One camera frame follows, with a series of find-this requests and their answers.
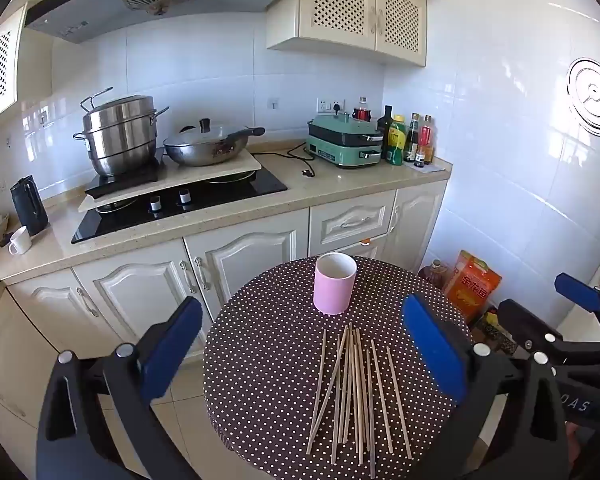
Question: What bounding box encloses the dark patterned package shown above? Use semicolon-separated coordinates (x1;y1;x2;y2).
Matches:
472;307;517;357

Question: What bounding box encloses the dark oil bottle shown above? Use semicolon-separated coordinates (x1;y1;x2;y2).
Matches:
377;105;395;161

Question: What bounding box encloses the glass wok lid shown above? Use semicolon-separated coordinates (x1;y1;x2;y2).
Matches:
165;118;248;147

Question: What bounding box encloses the round polka-dot table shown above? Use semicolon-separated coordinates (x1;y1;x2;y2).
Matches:
202;256;473;480

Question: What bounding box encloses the white mug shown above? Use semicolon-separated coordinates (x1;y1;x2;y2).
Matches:
7;226;33;256

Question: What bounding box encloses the beige stone slab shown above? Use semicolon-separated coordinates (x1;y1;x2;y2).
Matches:
77;151;262;213

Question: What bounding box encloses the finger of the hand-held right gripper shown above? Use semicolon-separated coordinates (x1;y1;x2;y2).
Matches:
554;272;600;327
496;299;600;369

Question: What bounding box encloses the grey range hood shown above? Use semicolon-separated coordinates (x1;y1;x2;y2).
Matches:
24;0;311;43

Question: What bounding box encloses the dark sauce bottle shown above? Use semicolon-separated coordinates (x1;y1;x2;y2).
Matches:
405;112;421;163

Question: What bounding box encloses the stainless steel steamer pot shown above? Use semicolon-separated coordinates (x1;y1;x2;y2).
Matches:
72;86;171;177

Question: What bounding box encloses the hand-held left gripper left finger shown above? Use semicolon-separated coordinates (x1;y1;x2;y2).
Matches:
35;296;206;480

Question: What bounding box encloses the black induction cooker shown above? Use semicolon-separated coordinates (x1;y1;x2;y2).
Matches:
84;147;167;200

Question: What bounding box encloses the cream lattice wall cabinet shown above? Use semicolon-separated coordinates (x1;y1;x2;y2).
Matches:
266;0;428;67
0;2;28;133

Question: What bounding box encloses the cooking oil jug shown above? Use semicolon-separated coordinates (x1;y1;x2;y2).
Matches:
418;259;449;292

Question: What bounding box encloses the steel wok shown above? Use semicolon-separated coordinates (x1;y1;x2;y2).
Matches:
162;127;266;167

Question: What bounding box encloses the green yellow bottle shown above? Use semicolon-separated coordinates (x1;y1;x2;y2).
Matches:
387;115;407;166

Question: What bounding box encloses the group of wooden chopsticks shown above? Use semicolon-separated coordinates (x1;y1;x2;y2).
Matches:
306;325;413;466

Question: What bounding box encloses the black power cable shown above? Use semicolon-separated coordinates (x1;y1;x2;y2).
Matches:
286;141;317;179

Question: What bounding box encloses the green electric cooker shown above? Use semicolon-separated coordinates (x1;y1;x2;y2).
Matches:
307;113;384;170

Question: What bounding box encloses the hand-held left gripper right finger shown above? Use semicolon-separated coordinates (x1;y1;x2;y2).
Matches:
402;294;571;480

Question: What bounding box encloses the red label sauce bottle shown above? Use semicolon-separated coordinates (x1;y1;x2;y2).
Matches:
420;115;436;165

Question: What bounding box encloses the orange rice bag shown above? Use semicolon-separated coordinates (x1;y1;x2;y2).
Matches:
442;250;502;323

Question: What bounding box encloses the black kettle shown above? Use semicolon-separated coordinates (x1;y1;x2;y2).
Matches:
11;175;49;237

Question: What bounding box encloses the cream base cabinet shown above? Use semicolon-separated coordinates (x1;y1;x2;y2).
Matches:
0;180;448;480

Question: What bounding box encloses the black glass gas hob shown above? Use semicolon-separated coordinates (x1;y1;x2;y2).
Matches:
71;165;288;245

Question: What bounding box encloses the pink cup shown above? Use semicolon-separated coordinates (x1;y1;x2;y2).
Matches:
313;253;357;316

